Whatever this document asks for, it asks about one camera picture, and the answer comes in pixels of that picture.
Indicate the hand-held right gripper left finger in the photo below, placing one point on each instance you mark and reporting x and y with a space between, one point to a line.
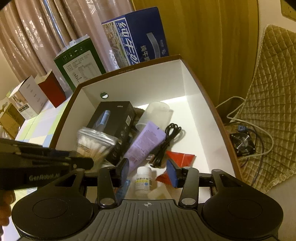
124 172

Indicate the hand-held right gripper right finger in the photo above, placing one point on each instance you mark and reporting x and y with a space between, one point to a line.
172 172

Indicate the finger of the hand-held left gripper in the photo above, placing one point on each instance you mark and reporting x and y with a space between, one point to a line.
34 149
81 161

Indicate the red packet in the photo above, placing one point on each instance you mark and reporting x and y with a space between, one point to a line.
182 158

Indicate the white pill bottle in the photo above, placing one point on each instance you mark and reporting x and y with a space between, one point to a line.
142 183

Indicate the clear bag of cotton swabs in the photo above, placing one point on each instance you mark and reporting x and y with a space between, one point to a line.
92 143

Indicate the purple tube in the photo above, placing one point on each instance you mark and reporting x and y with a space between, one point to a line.
145 141

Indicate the black product box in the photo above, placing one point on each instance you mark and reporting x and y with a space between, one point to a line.
111 120

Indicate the translucent measuring cup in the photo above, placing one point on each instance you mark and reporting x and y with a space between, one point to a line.
157 113

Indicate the brown storage box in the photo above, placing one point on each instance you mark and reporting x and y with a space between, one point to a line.
198 111

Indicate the person's left hand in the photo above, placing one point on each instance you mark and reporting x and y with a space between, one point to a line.
5 208

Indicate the checked tablecloth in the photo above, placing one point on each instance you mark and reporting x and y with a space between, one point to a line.
41 125

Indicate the brown cardboard box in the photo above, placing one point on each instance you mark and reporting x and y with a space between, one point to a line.
10 120

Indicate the white product box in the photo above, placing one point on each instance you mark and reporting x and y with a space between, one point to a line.
30 97

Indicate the dark red box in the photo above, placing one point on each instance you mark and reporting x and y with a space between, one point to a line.
52 90

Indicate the black computer fan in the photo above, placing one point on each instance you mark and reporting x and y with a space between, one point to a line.
242 144

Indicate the green and white carton box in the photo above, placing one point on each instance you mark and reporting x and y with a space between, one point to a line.
78 67

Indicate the pink patterned curtain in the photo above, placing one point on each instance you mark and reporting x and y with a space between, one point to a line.
34 34

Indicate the chair with quilted cover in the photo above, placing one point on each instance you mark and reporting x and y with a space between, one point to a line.
272 104

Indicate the blue milk carton box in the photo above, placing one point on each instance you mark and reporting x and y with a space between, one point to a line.
143 34

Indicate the yellow curtain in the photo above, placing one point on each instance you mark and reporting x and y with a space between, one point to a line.
208 34

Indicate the wall socket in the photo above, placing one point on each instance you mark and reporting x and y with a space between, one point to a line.
289 8

